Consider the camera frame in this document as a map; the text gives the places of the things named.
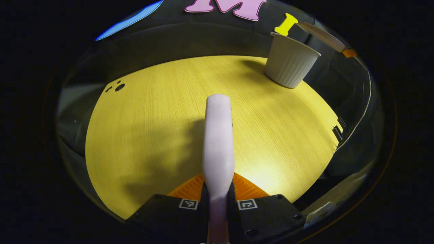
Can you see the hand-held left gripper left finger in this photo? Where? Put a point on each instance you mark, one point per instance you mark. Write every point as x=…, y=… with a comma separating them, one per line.
x=169, y=217

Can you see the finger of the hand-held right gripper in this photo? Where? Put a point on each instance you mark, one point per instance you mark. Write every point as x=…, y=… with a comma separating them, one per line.
x=350, y=53

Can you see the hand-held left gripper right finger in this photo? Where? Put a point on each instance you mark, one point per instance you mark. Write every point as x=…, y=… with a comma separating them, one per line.
x=268, y=217

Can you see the white ribbed garbage bin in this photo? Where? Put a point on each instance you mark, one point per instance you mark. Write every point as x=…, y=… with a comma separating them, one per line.
x=290, y=64

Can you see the black backdrop cloth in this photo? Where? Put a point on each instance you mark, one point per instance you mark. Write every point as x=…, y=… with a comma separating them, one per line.
x=190, y=34

